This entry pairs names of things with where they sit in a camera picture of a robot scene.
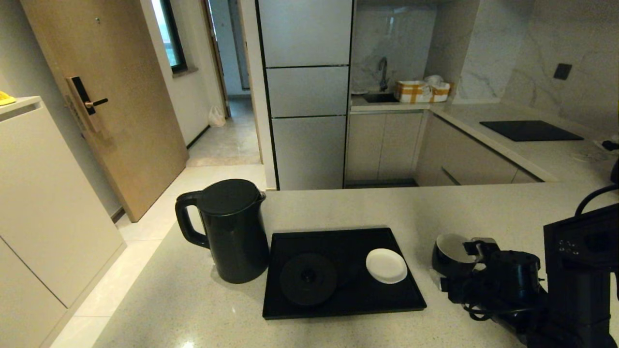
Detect white storage cabinet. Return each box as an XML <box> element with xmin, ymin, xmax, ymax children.
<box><xmin>0</xmin><ymin>96</ymin><xmax>128</xmax><ymax>348</ymax></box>

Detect light wooden door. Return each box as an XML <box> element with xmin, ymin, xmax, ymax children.
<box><xmin>19</xmin><ymin>0</ymin><xmax>190</xmax><ymax>222</ymax></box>

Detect black electric kettle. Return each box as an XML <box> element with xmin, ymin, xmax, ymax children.
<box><xmin>175</xmin><ymin>178</ymin><xmax>270</xmax><ymax>285</ymax></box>

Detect black rectangular serving tray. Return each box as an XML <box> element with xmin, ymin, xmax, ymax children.
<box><xmin>262</xmin><ymin>227</ymin><xmax>428</xmax><ymax>320</ymax></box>

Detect black round kettle base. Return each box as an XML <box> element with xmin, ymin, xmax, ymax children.
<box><xmin>280</xmin><ymin>253</ymin><xmax>339</xmax><ymax>307</ymax></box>

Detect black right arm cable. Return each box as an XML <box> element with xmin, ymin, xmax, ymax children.
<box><xmin>574</xmin><ymin>184</ymin><xmax>619</xmax><ymax>217</ymax></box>

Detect black induction cooktop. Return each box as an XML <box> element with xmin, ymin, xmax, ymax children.
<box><xmin>480</xmin><ymin>120</ymin><xmax>585</xmax><ymax>142</ymax></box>

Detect beige counter drawer cabinet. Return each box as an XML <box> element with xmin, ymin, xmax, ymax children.
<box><xmin>415</xmin><ymin>113</ymin><xmax>543</xmax><ymax>187</ymax></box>

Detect white plastic bag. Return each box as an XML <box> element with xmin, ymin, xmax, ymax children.
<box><xmin>208</xmin><ymin>105</ymin><xmax>227</xmax><ymax>128</ymax></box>

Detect white round saucer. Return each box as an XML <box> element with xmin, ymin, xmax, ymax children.
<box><xmin>366</xmin><ymin>248</ymin><xmax>409</xmax><ymax>285</ymax></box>

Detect black cup white inside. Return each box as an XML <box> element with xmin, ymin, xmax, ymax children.
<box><xmin>432</xmin><ymin>233</ymin><xmax>479</xmax><ymax>278</ymax></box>

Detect beige sink base cabinet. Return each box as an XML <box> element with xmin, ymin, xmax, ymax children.
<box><xmin>345</xmin><ymin>111</ymin><xmax>429</xmax><ymax>187</ymax></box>

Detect tall silver fridge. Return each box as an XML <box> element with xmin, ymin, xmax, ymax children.
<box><xmin>255</xmin><ymin>0</ymin><xmax>354</xmax><ymax>190</ymax></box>

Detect black door lock handle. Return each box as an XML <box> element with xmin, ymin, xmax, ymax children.
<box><xmin>66</xmin><ymin>76</ymin><xmax>109</xmax><ymax>134</ymax></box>

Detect dark framed window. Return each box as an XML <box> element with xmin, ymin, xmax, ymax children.
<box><xmin>151</xmin><ymin>0</ymin><xmax>189</xmax><ymax>74</ymax></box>

